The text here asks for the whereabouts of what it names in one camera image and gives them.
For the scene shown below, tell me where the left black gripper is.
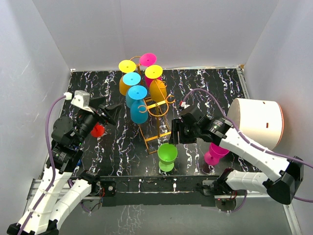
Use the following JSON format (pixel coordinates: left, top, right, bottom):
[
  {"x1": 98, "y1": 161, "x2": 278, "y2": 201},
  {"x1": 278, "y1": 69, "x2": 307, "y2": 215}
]
[{"x1": 73, "y1": 96, "x2": 122, "y2": 146}]

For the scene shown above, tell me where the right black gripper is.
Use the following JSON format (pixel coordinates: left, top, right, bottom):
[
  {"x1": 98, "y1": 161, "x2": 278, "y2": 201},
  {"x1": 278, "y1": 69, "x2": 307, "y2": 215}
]
[{"x1": 170, "y1": 118, "x2": 200, "y2": 144}]

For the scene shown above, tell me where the green plastic wine glass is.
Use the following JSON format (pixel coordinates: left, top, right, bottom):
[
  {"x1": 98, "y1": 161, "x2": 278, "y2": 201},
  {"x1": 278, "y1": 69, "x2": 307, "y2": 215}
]
[{"x1": 157, "y1": 143, "x2": 178, "y2": 172}]

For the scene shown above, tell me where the light blue plastic wine glass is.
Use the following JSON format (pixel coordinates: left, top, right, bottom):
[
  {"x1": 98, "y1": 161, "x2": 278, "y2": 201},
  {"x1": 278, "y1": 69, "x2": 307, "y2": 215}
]
[{"x1": 123, "y1": 72, "x2": 141, "y2": 108}]

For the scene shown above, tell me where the yellow-orange plastic wine glass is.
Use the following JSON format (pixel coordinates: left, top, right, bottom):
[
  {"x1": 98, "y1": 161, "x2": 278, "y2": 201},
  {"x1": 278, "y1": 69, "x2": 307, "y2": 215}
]
[{"x1": 118, "y1": 60, "x2": 136, "y2": 96}]

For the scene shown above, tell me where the orange plastic wine glass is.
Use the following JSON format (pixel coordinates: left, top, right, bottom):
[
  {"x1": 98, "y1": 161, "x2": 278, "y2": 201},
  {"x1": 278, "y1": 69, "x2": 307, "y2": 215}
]
[{"x1": 145, "y1": 65, "x2": 167, "y2": 102}]

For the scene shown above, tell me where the magenta plastic wine glass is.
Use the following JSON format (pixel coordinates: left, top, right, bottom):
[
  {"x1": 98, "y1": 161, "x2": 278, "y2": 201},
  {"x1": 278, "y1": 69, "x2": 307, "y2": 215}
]
[{"x1": 139, "y1": 53, "x2": 163, "y2": 88}]

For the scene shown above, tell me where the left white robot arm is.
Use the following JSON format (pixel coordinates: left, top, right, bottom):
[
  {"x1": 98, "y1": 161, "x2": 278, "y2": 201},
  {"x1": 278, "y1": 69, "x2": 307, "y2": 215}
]
[{"x1": 7, "y1": 95, "x2": 123, "y2": 235}]

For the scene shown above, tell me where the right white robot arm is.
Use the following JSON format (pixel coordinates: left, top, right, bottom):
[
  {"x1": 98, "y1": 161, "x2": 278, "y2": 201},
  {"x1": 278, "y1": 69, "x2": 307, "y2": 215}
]
[{"x1": 169, "y1": 105, "x2": 304, "y2": 205}]

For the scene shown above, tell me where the red plastic wine glass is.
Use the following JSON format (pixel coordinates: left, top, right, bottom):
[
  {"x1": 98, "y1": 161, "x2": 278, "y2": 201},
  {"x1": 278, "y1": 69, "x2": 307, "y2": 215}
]
[{"x1": 90, "y1": 124, "x2": 105, "y2": 138}]

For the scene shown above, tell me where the white cylindrical lamp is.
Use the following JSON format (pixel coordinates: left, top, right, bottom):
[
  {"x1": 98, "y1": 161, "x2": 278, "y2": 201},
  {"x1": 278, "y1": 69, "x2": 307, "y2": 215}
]
[{"x1": 227, "y1": 98, "x2": 284, "y2": 150}]

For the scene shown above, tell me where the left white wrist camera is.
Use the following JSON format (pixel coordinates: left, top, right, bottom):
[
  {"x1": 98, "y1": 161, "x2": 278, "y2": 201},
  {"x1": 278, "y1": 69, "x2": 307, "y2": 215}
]
[{"x1": 63, "y1": 90, "x2": 94, "y2": 113}]

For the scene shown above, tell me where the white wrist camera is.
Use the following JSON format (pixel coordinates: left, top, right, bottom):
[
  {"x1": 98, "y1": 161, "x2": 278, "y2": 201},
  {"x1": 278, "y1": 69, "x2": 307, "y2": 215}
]
[
  {"x1": 63, "y1": 90, "x2": 94, "y2": 113},
  {"x1": 179, "y1": 101, "x2": 189, "y2": 110}
]

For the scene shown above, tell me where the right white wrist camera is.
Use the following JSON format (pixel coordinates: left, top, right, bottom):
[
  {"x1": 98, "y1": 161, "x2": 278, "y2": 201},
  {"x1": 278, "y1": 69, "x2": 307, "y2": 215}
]
[{"x1": 179, "y1": 101, "x2": 189, "y2": 110}]

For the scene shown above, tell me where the gold wire wine glass rack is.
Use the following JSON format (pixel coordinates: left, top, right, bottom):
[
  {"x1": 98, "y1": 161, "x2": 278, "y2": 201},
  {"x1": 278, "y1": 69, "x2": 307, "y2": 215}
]
[{"x1": 130, "y1": 56, "x2": 175, "y2": 154}]

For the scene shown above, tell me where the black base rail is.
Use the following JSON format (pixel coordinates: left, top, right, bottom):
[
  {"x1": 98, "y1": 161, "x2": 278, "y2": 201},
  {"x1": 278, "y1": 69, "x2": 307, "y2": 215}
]
[{"x1": 98, "y1": 175, "x2": 231, "y2": 207}]

